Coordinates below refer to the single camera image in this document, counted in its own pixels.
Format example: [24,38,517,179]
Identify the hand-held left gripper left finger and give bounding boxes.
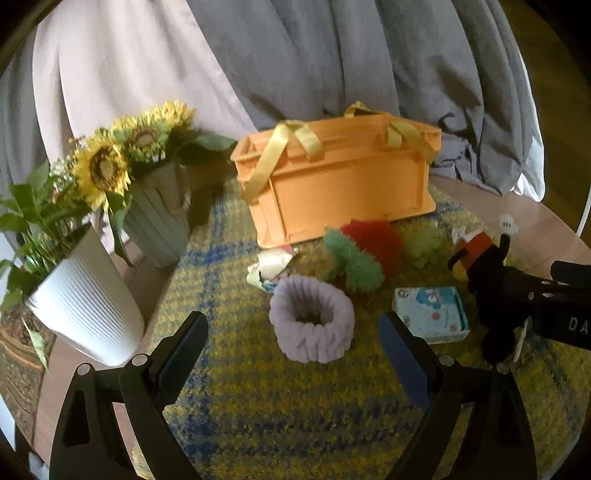
[50,311,209,480]

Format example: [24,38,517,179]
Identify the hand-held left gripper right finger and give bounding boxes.
[378,311,539,480]

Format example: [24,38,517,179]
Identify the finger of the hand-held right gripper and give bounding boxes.
[551,260,591,287]
[501,267,563,306]

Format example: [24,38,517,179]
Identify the blue printed tissue pack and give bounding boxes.
[392,285,472,345]

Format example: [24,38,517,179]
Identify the black plush mouse toy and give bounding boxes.
[447,213,527,365]

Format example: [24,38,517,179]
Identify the green fluffy scrunchie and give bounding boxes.
[322,228,386,293]

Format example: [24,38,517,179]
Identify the purple fluffy headband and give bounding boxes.
[269,275,356,366]

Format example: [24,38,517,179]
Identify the light green fluffy pompom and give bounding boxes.
[401,222,448,269]

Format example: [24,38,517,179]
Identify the white printed packet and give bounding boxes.
[246,246,297,293]

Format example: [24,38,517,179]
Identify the red fluffy pompom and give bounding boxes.
[341,219,404,278]

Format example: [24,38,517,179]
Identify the orange plastic crate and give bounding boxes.
[230,100,442,248]

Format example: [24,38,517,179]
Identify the white hoop tube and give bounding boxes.
[574,173,591,235]

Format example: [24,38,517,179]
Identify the white ribbed plant pot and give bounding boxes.
[25,223,147,368]

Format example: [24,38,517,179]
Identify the yellow blue woven mat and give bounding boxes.
[131,178,588,480]

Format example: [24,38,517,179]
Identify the green ribbed vase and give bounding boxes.
[121,161,193,268]

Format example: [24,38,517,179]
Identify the brown patterned cloth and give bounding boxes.
[0,300,58,428]

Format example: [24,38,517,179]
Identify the sunflower bouquet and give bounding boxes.
[68,99,238,215]

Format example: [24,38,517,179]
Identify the green leafy plant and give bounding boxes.
[0,159,95,370]

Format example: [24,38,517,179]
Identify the pale pink hanging cloth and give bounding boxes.
[31,0,262,232]

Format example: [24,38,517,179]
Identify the grey hanging cloth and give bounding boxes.
[0,0,546,201]

